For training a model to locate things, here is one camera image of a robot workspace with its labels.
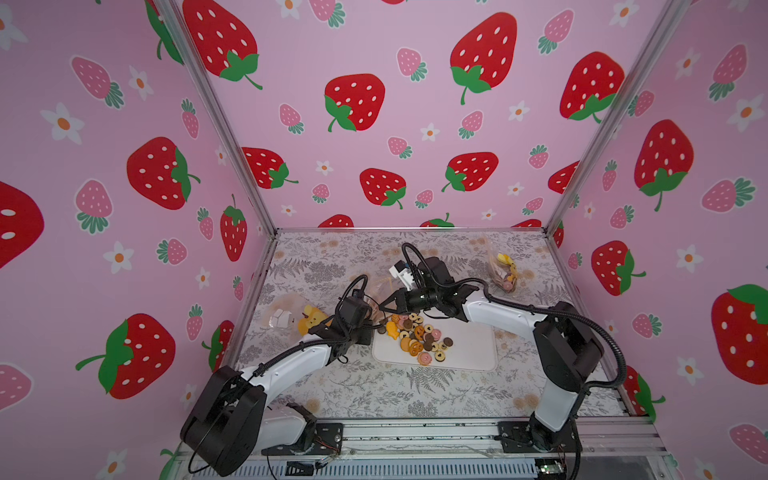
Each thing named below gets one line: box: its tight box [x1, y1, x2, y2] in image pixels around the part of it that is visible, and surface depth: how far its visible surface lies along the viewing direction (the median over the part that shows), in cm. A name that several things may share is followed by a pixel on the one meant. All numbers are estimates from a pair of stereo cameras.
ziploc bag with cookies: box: [262, 294, 328, 336], surface depth 93 cm
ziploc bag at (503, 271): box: [489, 252, 519, 294], surface depth 103 cm
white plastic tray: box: [372, 314, 499, 371], surface depth 90 cm
